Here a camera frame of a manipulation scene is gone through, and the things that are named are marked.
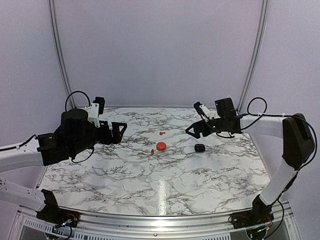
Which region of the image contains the right aluminium frame post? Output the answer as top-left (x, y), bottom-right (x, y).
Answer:
top-left (237, 0), bottom-right (270, 112)

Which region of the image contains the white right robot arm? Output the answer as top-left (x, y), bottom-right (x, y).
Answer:
top-left (185, 97), bottom-right (318, 224)

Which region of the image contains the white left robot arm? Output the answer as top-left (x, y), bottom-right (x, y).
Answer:
top-left (0, 108), bottom-right (128, 223)

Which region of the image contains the aluminium frame post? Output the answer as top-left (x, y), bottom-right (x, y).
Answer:
top-left (47, 0), bottom-right (73, 97)
top-left (237, 0), bottom-right (270, 112)

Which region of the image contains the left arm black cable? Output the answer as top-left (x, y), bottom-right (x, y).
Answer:
top-left (0, 90), bottom-right (96, 164)

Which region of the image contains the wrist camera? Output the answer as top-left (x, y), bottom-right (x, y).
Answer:
top-left (88, 96), bottom-right (106, 128)
top-left (193, 101), bottom-right (215, 122)

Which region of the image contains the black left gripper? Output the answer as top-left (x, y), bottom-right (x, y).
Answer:
top-left (70, 120), bottom-right (127, 156)

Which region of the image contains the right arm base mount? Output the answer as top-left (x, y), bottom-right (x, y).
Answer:
top-left (228, 195), bottom-right (274, 229)

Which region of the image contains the left aluminium frame post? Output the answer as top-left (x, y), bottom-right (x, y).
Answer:
top-left (47, 0), bottom-right (73, 97)

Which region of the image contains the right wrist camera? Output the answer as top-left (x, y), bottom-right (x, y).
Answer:
top-left (193, 101), bottom-right (215, 122)

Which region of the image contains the front aluminium rail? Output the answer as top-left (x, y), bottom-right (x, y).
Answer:
top-left (8, 201), bottom-right (301, 240)

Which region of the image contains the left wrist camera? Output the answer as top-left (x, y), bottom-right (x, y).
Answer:
top-left (88, 96), bottom-right (106, 128)

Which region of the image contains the black earbud charging case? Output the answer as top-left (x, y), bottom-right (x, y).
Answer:
top-left (194, 143), bottom-right (206, 153)

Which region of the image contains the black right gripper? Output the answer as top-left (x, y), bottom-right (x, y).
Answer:
top-left (185, 117), bottom-right (226, 140)

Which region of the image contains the red round charging case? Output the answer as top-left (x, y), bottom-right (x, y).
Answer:
top-left (156, 142), bottom-right (167, 151)

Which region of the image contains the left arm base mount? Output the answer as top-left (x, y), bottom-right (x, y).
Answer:
top-left (36, 189), bottom-right (80, 228)

